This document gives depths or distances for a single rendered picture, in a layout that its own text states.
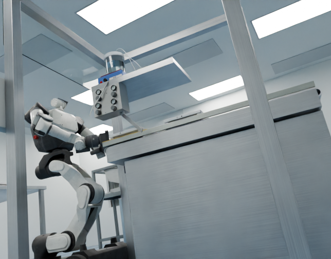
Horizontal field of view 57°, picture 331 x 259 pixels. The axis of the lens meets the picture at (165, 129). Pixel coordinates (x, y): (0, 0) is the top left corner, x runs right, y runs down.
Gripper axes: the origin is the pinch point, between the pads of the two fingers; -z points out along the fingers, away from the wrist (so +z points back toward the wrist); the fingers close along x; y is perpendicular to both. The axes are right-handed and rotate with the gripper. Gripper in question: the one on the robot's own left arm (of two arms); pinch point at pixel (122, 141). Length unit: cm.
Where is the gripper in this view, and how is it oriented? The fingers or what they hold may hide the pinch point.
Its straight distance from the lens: 223.5
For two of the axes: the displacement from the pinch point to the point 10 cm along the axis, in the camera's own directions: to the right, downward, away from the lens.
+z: -8.4, 3.1, 4.5
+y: -5.1, -1.6, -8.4
